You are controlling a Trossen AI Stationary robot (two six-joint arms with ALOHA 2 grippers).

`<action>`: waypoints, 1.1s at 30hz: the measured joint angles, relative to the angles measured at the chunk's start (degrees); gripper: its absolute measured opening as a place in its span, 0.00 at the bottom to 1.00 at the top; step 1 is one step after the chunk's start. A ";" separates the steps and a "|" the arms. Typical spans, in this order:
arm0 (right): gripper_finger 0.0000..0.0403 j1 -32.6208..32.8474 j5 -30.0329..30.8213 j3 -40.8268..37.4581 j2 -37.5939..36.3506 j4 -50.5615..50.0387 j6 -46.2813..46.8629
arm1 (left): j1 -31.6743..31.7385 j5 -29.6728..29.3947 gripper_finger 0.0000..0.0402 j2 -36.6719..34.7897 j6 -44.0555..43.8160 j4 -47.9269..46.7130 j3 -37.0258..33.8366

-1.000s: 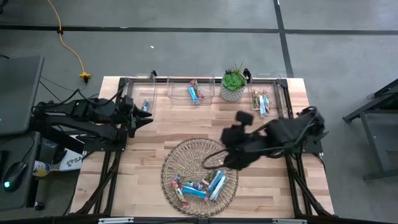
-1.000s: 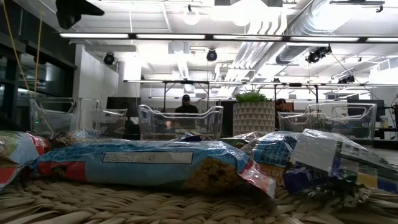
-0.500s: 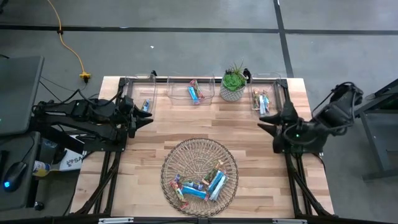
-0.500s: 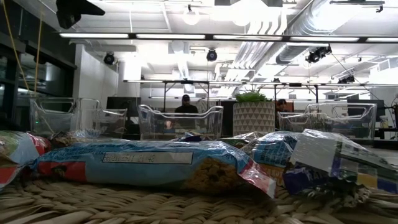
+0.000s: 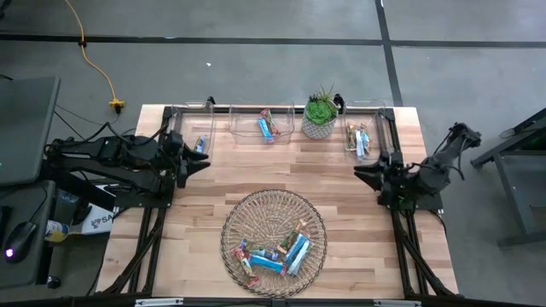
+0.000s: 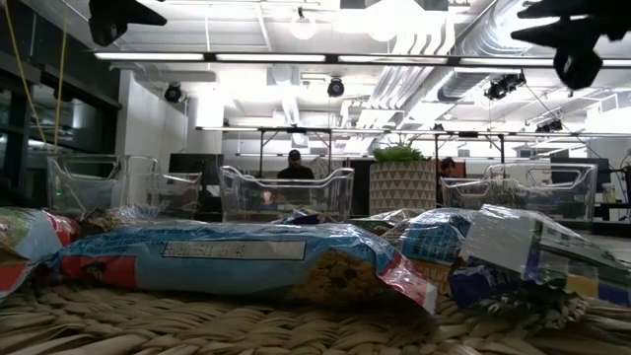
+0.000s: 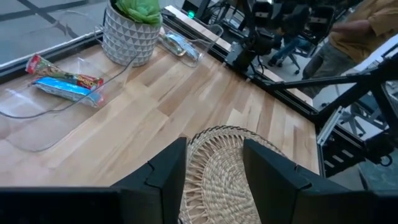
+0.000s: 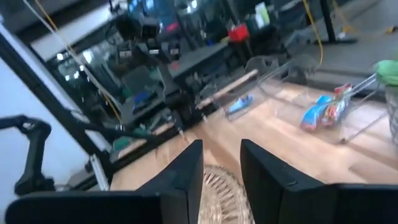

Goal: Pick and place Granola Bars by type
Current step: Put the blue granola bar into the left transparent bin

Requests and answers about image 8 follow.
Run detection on blue snack bars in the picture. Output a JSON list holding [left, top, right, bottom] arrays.
[[322, 83, 354, 127]]

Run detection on black articulated stand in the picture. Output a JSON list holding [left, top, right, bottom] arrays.
[[0, 114, 55, 196]]

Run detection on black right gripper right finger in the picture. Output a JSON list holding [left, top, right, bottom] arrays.
[[239, 138, 398, 224]]

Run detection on red box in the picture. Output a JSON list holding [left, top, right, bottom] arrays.
[[228, 23, 251, 43]]

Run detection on aluminium extrusion bracket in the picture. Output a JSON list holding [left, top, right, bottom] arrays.
[[89, 153, 112, 192]]

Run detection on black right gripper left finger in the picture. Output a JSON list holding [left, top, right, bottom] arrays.
[[4, 139, 205, 224]]

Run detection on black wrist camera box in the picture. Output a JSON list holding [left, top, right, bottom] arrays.
[[141, 17, 162, 40]]

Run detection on succulent in triangle-pattern pot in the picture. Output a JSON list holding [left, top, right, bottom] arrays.
[[374, 58, 398, 150]]

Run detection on black stand pole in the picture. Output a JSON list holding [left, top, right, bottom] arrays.
[[320, 0, 358, 44]]

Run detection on clear plastic bin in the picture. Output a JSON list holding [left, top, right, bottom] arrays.
[[273, 73, 388, 144], [217, 54, 318, 122]]

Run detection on round woven placemat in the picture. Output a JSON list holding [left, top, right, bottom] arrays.
[[197, 164, 256, 224]]

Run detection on yellow cable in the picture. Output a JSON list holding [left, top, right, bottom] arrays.
[[34, 0, 124, 124], [303, 0, 324, 66]]

